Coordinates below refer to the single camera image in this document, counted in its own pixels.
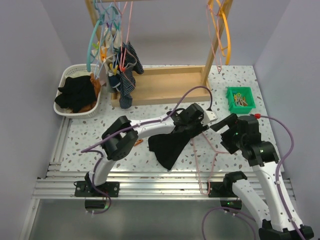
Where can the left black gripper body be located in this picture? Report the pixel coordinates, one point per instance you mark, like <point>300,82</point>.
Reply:
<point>195,128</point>

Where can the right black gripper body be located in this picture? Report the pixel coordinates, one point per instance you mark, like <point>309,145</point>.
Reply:
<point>232,139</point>

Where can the black underwear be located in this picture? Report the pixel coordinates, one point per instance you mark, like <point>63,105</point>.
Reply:
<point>168,147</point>
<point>77,94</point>

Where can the orange clothespin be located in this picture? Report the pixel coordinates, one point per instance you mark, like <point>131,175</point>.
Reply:
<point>138,142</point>

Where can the yellow plastic hanger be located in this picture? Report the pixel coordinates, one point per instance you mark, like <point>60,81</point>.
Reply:
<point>223,8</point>

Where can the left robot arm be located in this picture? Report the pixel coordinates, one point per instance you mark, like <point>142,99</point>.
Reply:
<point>118,141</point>

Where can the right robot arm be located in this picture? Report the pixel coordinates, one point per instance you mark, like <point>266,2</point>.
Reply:
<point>275,215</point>

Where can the striped navy underwear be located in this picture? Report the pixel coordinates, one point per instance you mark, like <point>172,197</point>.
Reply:
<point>124,82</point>

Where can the mauve cream underwear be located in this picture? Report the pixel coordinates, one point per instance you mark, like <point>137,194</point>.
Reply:
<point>107,51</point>

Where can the teal plastic hanger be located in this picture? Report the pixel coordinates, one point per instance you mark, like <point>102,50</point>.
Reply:
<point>90,57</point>

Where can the colourful clips in bin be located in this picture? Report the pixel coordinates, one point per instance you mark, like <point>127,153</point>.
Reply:
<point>239,100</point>

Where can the green clip bin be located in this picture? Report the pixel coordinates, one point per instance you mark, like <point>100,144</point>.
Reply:
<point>245,91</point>

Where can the wooden clothes rack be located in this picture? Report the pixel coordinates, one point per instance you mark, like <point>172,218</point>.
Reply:
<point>163,85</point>

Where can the brown cloth in basket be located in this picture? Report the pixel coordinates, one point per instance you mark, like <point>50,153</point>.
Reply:
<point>96,84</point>

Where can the white laundry basket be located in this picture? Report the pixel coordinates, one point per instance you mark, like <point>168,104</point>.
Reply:
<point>71,71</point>

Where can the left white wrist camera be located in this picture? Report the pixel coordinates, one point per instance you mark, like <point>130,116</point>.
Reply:
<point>209,117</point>

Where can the blue wire hanger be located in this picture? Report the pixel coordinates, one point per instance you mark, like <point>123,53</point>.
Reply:
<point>111,16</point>

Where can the aluminium mounting rail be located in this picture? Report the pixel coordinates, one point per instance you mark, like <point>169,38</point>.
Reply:
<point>139,175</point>

